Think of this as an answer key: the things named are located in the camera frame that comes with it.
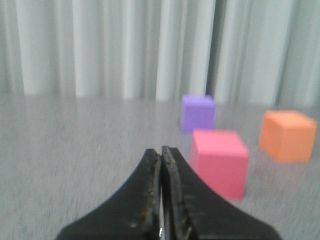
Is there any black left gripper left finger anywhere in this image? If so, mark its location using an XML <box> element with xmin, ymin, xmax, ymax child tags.
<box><xmin>57</xmin><ymin>149</ymin><xmax>161</xmax><ymax>240</ymax></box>

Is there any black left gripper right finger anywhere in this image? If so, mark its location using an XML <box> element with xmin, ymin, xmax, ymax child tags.
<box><xmin>161</xmin><ymin>146</ymin><xmax>281</xmax><ymax>240</ymax></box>

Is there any pink foam cube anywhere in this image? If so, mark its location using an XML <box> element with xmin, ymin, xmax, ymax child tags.
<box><xmin>190</xmin><ymin>129</ymin><xmax>250</xmax><ymax>200</ymax></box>

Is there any purple foam cube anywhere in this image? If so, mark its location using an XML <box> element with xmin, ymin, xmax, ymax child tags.
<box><xmin>180</xmin><ymin>94</ymin><xmax>216</xmax><ymax>132</ymax></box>

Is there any white pleated curtain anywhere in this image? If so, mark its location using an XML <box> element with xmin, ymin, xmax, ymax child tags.
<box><xmin>0</xmin><ymin>0</ymin><xmax>320</xmax><ymax>107</ymax></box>

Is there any orange foam cube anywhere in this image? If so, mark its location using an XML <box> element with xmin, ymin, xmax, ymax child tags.
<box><xmin>258</xmin><ymin>110</ymin><xmax>318</xmax><ymax>162</ymax></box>

